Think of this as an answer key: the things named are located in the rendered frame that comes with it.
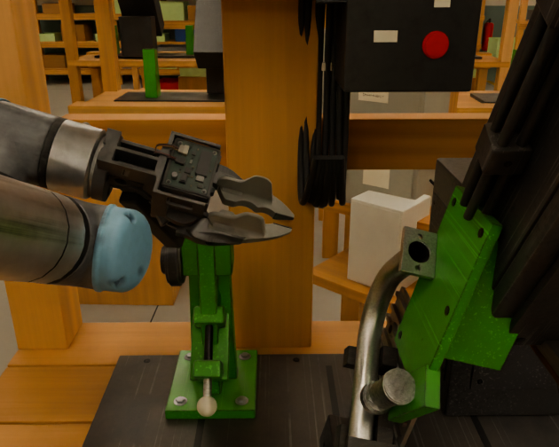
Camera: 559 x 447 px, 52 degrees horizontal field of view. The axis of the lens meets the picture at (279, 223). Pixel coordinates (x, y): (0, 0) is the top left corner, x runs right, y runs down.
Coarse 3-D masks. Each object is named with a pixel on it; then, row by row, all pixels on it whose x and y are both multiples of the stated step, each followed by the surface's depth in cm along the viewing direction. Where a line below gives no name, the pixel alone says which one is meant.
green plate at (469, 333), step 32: (448, 224) 63; (480, 224) 55; (448, 256) 61; (480, 256) 54; (416, 288) 68; (448, 288) 59; (480, 288) 57; (416, 320) 65; (448, 320) 57; (480, 320) 58; (416, 352) 63; (448, 352) 60; (480, 352) 60
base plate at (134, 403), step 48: (144, 384) 90; (288, 384) 90; (336, 384) 90; (96, 432) 80; (144, 432) 80; (192, 432) 80; (240, 432) 80; (288, 432) 80; (432, 432) 80; (480, 432) 80; (528, 432) 80
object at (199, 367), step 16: (208, 320) 81; (224, 320) 82; (192, 336) 83; (208, 336) 81; (224, 336) 83; (192, 352) 82; (208, 352) 80; (224, 352) 82; (192, 368) 81; (208, 368) 79; (224, 368) 81
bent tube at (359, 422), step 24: (408, 240) 64; (432, 240) 65; (384, 264) 71; (408, 264) 63; (432, 264) 64; (384, 288) 72; (384, 312) 74; (360, 336) 74; (360, 360) 72; (360, 384) 70; (360, 408) 69; (360, 432) 67
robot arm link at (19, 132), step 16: (0, 112) 55; (16, 112) 56; (32, 112) 57; (0, 128) 55; (16, 128) 55; (32, 128) 55; (48, 128) 56; (0, 144) 54; (16, 144) 55; (32, 144) 55; (48, 144) 55; (0, 160) 54; (16, 160) 55; (32, 160) 55; (16, 176) 55; (32, 176) 56
